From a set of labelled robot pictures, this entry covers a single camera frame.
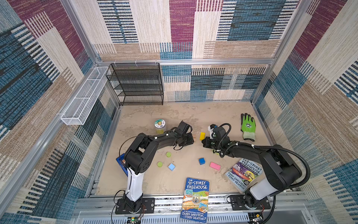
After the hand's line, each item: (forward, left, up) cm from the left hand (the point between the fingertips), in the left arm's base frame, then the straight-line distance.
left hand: (194, 139), depth 95 cm
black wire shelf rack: (+41, +42, +16) cm, 61 cm away
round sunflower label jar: (+9, +23, +6) cm, 26 cm away
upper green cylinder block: (-9, +17, -3) cm, 20 cm away
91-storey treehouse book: (-35, +2, 0) cm, 35 cm away
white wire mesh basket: (0, +60, +30) cm, 68 cm away
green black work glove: (+10, -40, -1) cm, 41 cm away
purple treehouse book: (-23, -27, 0) cm, 35 cm away
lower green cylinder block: (-15, +22, -2) cm, 27 cm away
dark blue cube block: (-14, -4, -2) cm, 15 cm away
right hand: (-3, -5, +2) cm, 6 cm away
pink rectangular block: (-18, -11, -1) cm, 21 cm away
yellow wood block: (+4, -6, -2) cm, 8 cm away
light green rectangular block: (-17, -9, +17) cm, 26 cm away
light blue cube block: (-17, +15, -1) cm, 23 cm away
